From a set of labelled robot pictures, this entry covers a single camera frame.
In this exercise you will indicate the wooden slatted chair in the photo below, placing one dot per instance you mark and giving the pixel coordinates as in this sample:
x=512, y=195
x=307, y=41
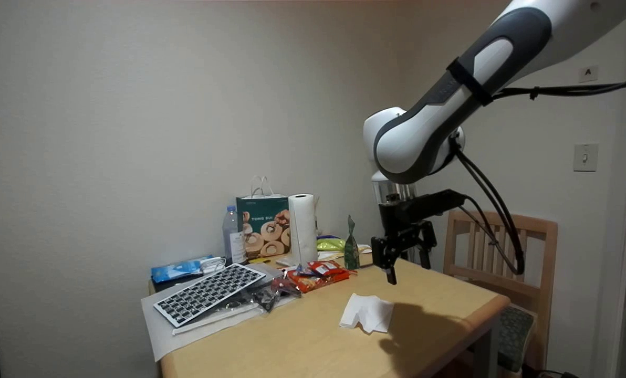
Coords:
x=536, y=231

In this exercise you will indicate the white sachet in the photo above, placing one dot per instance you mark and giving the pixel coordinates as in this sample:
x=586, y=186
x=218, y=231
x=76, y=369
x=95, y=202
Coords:
x=367, y=249

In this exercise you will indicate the dark foil wrapper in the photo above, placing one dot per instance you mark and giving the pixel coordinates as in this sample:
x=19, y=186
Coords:
x=267, y=298

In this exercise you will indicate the grey chair cushion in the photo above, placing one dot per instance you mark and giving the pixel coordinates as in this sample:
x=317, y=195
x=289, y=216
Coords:
x=513, y=336

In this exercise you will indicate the large red snack packet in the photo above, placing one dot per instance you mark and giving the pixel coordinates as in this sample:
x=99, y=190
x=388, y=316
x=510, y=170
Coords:
x=320, y=282

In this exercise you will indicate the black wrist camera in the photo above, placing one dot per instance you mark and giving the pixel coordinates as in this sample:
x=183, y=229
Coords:
x=432, y=202

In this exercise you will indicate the clear plastic water bottle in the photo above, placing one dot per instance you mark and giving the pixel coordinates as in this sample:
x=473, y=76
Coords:
x=231, y=233

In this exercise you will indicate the black white checkerboard panel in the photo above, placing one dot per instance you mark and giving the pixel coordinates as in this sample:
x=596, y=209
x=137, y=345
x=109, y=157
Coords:
x=208, y=294

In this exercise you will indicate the white paper towel roll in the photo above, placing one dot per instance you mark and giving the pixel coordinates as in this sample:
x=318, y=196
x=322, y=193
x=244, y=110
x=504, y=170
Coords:
x=304, y=227

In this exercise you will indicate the small white wall plate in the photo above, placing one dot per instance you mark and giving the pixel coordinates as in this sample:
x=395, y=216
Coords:
x=589, y=74

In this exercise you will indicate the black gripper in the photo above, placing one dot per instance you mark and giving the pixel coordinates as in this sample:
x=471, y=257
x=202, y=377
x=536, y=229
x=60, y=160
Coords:
x=400, y=223

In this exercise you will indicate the green bottle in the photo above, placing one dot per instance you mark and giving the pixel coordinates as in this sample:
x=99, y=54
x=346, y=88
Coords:
x=351, y=249

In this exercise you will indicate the blue tissue pack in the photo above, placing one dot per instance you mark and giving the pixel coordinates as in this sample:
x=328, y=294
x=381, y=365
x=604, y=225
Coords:
x=183, y=272

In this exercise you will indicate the white paper towel cloth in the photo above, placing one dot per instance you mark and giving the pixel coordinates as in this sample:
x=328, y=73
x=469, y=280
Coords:
x=367, y=314

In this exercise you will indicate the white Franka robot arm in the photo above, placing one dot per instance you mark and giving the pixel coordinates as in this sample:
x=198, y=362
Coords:
x=452, y=98

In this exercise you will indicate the green printed paper bag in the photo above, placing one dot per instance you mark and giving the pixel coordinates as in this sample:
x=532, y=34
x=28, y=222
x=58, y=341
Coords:
x=262, y=218

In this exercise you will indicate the yellow green packet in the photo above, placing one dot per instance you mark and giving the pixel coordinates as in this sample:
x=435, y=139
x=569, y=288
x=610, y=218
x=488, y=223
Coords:
x=331, y=247

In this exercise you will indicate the white wall light switch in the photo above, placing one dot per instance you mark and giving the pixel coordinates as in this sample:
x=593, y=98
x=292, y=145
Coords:
x=588, y=159

